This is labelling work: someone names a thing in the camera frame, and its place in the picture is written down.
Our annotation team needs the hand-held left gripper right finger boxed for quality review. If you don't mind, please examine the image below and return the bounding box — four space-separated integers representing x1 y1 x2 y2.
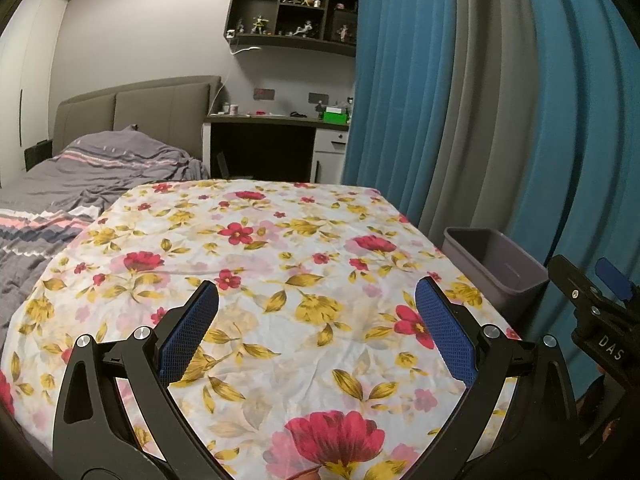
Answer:
415 276 581 480

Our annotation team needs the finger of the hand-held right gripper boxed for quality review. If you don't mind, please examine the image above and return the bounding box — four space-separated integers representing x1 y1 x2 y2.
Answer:
547 255 609 311
596 257 632 304

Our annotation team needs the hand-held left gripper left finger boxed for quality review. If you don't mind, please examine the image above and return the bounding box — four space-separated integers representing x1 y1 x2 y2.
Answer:
52 280 226 480

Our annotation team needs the grey plastic bin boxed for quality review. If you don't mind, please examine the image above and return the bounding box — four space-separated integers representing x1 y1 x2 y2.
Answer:
443 226 550 322

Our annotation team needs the floral tablecloth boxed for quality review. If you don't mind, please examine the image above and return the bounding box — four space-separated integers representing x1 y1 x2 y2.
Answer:
0 180 523 480

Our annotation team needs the wide blue curtain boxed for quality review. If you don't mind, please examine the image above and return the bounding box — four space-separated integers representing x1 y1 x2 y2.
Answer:
500 0 640 401

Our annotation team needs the grey striped blanket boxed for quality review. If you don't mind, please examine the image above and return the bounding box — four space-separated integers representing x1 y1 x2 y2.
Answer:
0 127 211 311

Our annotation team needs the grey curtain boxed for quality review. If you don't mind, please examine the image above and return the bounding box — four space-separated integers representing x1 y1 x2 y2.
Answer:
417 0 543 251

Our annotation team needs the dark wooden desk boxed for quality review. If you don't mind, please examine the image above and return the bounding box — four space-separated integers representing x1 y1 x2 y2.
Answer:
204 112 351 183

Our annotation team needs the white drawer cabinet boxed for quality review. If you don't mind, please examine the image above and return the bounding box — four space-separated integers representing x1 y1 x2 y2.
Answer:
312 127 351 183

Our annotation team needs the black bedside stand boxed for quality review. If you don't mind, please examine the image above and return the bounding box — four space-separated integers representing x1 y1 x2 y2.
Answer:
24 140 53 173

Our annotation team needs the narrow blue curtain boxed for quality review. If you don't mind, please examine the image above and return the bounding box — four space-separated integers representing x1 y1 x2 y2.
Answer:
342 0 468 226

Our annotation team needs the group of figurines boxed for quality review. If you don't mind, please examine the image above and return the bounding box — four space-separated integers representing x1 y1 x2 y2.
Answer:
235 0 358 43

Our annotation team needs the dark wall shelf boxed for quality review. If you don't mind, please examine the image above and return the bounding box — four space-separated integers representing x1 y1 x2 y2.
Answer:
222 0 361 58

